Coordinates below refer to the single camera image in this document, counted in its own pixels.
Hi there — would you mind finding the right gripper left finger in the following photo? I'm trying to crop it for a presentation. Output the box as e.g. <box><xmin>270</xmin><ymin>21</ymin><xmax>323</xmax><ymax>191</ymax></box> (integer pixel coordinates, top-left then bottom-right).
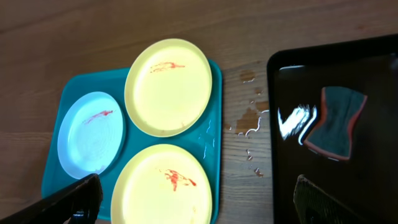
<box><xmin>1</xmin><ymin>174</ymin><xmax>103</xmax><ymax>223</ymax></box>

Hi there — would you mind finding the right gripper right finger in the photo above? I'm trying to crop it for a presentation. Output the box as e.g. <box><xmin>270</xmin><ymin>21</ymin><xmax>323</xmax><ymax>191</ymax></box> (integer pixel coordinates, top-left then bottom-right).
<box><xmin>293</xmin><ymin>174</ymin><xmax>367</xmax><ymax>224</ymax></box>

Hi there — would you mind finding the light blue plate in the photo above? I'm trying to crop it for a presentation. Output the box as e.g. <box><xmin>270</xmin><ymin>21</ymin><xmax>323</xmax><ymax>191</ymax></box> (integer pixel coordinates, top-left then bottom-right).
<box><xmin>57</xmin><ymin>91</ymin><xmax>126</xmax><ymax>179</ymax></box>

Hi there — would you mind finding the orange and dark sponge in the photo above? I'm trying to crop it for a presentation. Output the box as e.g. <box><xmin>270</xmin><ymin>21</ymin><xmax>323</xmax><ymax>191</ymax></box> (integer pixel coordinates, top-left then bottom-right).
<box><xmin>303</xmin><ymin>86</ymin><xmax>368</xmax><ymax>161</ymax></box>

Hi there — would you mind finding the yellow-green plate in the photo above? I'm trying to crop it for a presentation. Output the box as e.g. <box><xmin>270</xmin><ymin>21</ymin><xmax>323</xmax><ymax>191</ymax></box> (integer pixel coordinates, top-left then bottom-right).
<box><xmin>111</xmin><ymin>144</ymin><xmax>212</xmax><ymax>224</ymax></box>
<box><xmin>124</xmin><ymin>39</ymin><xmax>213</xmax><ymax>138</ymax></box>

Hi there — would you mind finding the black rectangular tray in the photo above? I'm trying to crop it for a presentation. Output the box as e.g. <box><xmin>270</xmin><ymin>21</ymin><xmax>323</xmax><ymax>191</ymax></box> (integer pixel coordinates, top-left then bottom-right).
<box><xmin>267</xmin><ymin>35</ymin><xmax>397</xmax><ymax>223</ymax></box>

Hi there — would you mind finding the teal plastic tray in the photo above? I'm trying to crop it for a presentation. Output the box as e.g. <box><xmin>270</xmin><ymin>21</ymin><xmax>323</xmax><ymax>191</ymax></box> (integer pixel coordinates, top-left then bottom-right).
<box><xmin>41</xmin><ymin>61</ymin><xmax>222</xmax><ymax>223</ymax></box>

